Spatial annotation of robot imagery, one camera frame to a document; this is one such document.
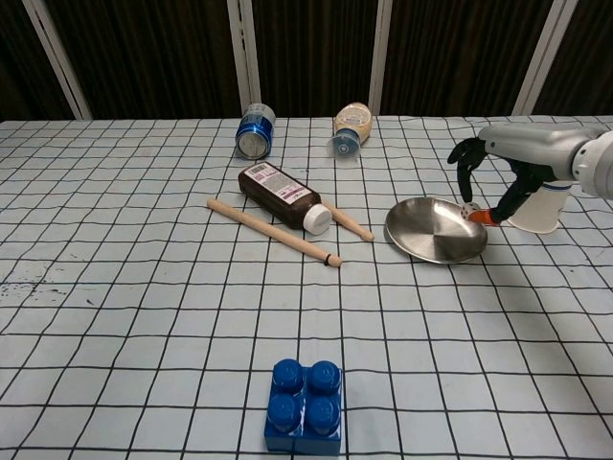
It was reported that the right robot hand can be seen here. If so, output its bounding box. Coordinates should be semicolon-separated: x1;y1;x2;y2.
447;124;593;226

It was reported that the white paper cup blue rim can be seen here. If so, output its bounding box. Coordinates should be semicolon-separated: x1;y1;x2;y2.
508;179;572;235

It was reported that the round metal plate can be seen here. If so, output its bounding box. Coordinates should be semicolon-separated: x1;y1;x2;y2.
384;196;488;265

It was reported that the mayonnaise squeeze bottle blue cap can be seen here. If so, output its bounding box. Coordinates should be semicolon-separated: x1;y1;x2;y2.
327;101;375;161

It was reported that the plain wooden drumstick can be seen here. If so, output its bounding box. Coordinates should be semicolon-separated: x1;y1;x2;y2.
323;200;375;242

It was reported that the brown bottle white cap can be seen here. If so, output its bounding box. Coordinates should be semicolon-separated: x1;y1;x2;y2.
238;161;332;236

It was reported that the blue aluminium drink can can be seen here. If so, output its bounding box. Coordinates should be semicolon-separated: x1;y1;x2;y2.
234;102;277;160

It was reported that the blue toy building brick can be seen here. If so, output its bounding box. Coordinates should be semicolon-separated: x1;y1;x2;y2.
261;357;344;455

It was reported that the light blue checkered tablecloth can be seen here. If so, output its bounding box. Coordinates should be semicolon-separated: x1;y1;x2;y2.
0;114;613;460

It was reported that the white metal frame post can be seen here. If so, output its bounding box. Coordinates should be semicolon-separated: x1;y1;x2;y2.
227;0;262;119
22;0;92;120
511;0;580;116
368;0;406;116

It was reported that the wooden drumstick with black ring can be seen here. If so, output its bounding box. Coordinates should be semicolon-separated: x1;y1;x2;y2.
206;198;344;267

